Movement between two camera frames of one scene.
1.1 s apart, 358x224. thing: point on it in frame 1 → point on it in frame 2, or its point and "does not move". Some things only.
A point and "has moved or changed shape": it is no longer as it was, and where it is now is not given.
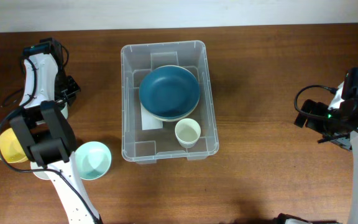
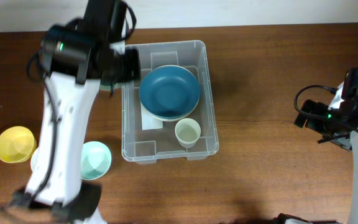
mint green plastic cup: (64, 111) has moved or changed shape
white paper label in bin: (149, 121) does not move
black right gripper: (318, 108) does not move
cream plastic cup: (187, 131) does not move
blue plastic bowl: (169, 91) does not move
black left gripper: (69, 97) → (133, 59)
